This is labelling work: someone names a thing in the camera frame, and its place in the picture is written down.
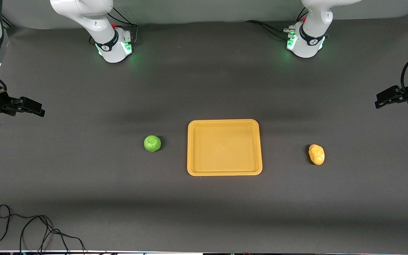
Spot yellow potato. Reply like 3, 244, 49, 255
308, 144, 325, 166

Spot thin black loose cable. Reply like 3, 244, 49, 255
0, 204, 86, 254

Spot black right arm base cables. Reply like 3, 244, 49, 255
106, 6, 140, 46

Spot green translucent plastic bottle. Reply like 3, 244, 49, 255
144, 135, 162, 152

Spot black left arm base cables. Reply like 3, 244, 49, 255
244, 7, 309, 41

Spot black arm base cables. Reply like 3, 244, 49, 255
106, 6, 140, 46
244, 7, 309, 41

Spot yellow plastic tray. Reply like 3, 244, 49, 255
187, 119, 263, 177

